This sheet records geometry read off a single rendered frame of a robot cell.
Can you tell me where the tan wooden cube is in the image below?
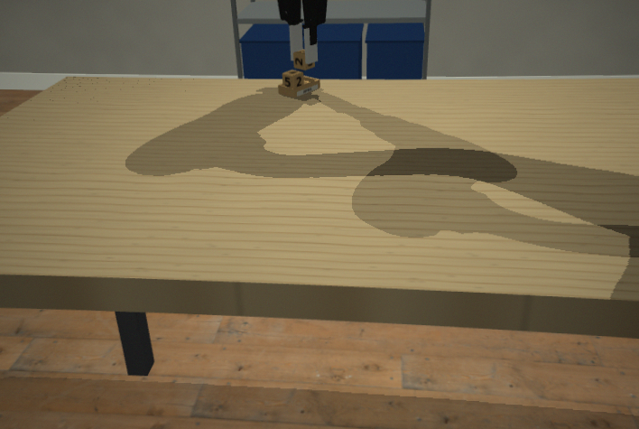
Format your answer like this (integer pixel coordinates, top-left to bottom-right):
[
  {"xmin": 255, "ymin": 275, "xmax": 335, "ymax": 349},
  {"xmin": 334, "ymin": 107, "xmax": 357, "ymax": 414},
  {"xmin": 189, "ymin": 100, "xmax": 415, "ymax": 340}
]
[
  {"xmin": 293, "ymin": 50, "xmax": 315, "ymax": 70},
  {"xmin": 282, "ymin": 70, "xmax": 304, "ymax": 88}
]

